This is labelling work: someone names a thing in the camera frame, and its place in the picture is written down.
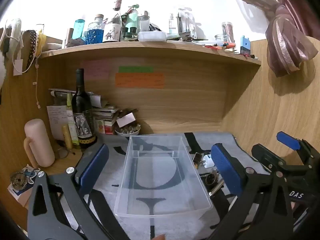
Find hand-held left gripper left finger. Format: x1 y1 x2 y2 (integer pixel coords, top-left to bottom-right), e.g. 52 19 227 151
27 143 130 240

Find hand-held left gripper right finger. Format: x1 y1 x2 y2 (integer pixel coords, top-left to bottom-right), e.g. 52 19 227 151
207 143 293 240

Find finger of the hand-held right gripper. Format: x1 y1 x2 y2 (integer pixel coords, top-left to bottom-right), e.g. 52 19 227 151
276 131 320 166
251 143 288 173

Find white charger plug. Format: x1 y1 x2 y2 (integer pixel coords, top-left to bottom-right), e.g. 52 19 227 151
202 154 215 168

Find clear plastic storage box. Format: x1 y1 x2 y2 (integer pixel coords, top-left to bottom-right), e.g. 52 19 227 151
114 134 213 222

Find grey mat with black print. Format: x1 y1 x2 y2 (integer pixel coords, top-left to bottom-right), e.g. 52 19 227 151
60 131 272 240

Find small dark brown case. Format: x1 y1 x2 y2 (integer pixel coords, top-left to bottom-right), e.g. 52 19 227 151
192 152 203 167

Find red and white small box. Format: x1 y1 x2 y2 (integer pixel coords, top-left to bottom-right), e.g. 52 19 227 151
104 120 116 134

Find yellow tube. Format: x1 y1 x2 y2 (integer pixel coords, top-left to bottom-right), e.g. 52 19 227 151
62 125 73 150

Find white bowl of beads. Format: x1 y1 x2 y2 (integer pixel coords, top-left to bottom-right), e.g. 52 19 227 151
114 125 141 137

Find white blank card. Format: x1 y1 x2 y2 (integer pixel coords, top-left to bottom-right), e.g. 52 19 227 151
116 112 137 128

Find white handwritten note paper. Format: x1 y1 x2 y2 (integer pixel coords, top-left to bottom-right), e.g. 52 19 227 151
47 105 69 140

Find dark brown object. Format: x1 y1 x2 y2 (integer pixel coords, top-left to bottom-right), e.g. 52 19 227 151
117 108 138 117

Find blue and white sticker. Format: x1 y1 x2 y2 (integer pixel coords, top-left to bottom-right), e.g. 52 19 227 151
24 167 41 184

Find dark wine bottle elephant label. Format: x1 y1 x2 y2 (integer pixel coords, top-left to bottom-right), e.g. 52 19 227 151
71 68 98 149

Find metallic round ornament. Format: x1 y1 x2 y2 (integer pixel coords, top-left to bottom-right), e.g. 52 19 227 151
10 171 27 189

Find printed card with blue area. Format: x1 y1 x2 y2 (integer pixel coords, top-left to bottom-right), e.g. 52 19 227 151
7 164 42 208

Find pink tied curtain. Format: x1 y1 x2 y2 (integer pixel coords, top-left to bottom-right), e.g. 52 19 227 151
223 0 316 78

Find orange sticky note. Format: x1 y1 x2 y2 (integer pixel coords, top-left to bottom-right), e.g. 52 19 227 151
115 72 165 89

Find pink sticky note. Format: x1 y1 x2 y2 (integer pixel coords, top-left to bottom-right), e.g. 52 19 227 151
81 60 111 79

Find green sticky note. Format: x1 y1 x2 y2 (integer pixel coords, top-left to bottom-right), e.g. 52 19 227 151
118 66 154 73

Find blue block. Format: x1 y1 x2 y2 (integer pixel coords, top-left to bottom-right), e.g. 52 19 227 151
240 35 251 55

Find tall glass jar pink contents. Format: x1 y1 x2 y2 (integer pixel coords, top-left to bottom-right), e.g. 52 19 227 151
221 22 234 43

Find wooden shelf board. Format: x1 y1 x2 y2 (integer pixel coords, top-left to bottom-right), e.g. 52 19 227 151
39 41 262 67

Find cardboard tube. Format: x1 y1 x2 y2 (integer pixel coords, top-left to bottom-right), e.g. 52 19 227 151
65 27 74 48

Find round glass bottle blue beads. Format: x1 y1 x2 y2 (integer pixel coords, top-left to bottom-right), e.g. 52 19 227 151
86 14 105 44

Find clear bottle with white label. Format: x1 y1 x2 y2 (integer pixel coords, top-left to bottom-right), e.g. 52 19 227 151
102 0 123 43

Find patterned ribbon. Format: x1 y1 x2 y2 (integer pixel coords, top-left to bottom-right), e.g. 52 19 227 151
25 30 38 72

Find teal bottle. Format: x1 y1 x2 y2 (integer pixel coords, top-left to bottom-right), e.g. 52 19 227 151
74 19 86 39

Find white plastic container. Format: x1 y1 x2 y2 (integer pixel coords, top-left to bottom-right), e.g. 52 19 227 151
138 31 167 43

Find green glass bottle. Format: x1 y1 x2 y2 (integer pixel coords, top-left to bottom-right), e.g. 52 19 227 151
122 4 139 42

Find small glass bottle silver cap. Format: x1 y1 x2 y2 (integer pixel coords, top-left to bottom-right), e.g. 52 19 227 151
138 11 151 33

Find clear plastic packaging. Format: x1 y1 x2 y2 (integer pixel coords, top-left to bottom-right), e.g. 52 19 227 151
177 6 197 39

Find slim clear bottle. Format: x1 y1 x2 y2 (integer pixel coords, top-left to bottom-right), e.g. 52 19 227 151
169 12 176 34

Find white hanging cloth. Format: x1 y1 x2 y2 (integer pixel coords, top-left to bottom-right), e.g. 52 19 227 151
0 18 23 82

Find pale pink mug with handle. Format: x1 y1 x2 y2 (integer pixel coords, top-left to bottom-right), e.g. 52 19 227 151
23 119 55 168

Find beige thin cord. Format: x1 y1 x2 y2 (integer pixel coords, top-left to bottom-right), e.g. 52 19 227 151
32 57 42 109

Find white cable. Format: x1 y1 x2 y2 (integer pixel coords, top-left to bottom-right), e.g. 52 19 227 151
4 20 38 74

